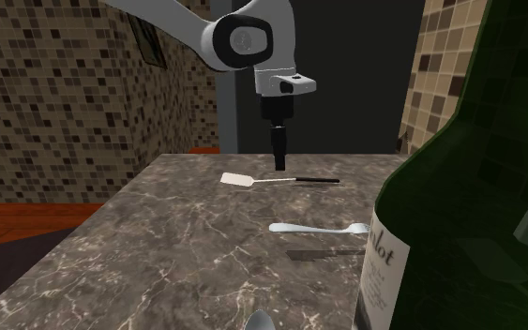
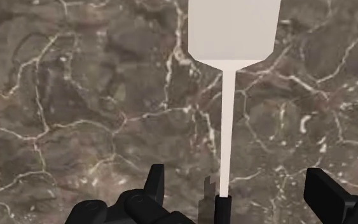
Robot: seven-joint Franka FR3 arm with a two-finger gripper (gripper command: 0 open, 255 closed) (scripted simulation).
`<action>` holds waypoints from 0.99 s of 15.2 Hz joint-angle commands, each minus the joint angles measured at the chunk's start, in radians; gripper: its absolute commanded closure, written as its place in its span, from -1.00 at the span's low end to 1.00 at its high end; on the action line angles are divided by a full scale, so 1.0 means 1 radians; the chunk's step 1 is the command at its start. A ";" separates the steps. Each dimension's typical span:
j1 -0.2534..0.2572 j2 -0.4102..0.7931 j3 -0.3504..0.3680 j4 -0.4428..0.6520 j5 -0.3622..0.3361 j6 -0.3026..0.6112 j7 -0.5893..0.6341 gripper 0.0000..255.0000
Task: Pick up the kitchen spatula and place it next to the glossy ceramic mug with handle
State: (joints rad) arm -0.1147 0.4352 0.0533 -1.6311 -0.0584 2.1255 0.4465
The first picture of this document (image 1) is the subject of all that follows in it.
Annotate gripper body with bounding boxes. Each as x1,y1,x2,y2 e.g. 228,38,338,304
259,93,296,127

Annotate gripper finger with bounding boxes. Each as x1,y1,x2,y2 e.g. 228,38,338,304
269,124,289,173

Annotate dark green wine bottle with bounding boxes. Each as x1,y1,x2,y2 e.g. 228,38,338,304
352,0,528,330

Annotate white spatula with black handle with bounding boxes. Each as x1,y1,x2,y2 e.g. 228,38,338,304
219,172,341,188

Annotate dark doorway with grey frame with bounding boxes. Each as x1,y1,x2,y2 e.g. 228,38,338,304
210,0,427,155

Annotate dark framed wall picture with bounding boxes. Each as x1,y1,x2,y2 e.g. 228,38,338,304
126,12,169,70

